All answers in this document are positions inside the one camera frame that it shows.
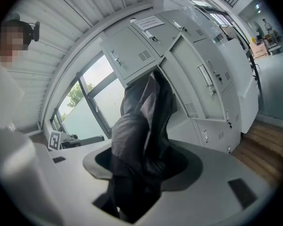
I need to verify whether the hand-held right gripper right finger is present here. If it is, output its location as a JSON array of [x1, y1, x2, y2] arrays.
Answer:
[[132, 147, 278, 226]]

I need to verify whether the grey metal locker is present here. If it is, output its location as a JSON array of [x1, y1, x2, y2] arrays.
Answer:
[[99, 7, 242, 154]]

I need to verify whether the white paper notice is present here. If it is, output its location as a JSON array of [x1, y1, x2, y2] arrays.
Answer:
[[134, 15, 164, 31]]

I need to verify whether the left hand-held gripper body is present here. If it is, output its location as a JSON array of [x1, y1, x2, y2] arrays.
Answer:
[[48, 130, 106, 151]]

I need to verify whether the black head-worn camera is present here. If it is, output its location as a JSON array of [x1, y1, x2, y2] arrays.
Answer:
[[5, 13, 41, 42]]

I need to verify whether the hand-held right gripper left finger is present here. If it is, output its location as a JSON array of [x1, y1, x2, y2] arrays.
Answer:
[[35, 142, 114, 226]]

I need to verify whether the person's right forearm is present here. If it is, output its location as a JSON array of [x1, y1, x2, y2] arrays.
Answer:
[[0, 125, 40, 226]]

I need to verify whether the cardboard box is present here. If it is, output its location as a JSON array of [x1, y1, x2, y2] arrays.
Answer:
[[250, 41, 270, 59]]

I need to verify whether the white cabinet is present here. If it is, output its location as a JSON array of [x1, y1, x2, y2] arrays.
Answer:
[[226, 38, 260, 134]]

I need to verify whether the person's white shirt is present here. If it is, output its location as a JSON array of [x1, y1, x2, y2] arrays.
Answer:
[[0, 55, 26, 132]]

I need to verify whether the person's head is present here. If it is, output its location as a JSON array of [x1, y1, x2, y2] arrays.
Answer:
[[0, 19, 33, 68]]

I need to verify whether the black umbrella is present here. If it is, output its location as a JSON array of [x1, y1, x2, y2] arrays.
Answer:
[[100, 69, 190, 224]]

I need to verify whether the dark-framed window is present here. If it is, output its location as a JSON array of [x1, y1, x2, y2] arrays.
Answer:
[[44, 52, 126, 141]]

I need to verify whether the black cable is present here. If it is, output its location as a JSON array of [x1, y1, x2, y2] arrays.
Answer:
[[246, 48, 265, 114]]

